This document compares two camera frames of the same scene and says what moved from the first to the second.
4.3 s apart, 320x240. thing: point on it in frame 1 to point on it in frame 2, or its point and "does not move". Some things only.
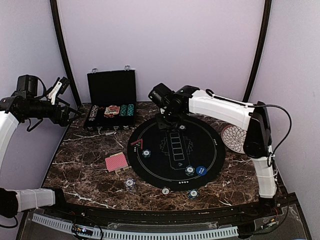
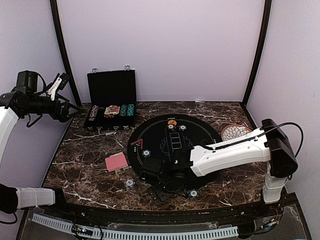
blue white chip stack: [130, 183] does not move
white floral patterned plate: [234, 137] does not move
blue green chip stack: [193, 194] does not move
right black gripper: [162, 125] to [159, 195]
